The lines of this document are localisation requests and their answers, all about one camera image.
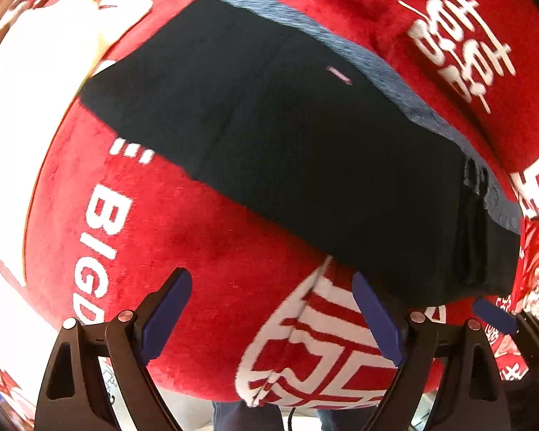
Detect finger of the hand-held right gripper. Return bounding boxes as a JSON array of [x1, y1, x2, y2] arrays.
[[473, 298, 539, 369]]

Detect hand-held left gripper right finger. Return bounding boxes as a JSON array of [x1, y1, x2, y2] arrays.
[[351, 272, 506, 431]]

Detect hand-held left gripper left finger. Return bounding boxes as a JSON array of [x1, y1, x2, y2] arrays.
[[36, 268, 193, 431]]

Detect black pants with blue stripes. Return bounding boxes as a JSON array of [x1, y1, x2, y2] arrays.
[[78, 0, 522, 308]]

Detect red printed blanket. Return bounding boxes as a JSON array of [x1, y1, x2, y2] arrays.
[[0, 0, 539, 410]]

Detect person's right leg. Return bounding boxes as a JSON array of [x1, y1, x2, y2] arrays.
[[317, 408, 343, 431]]

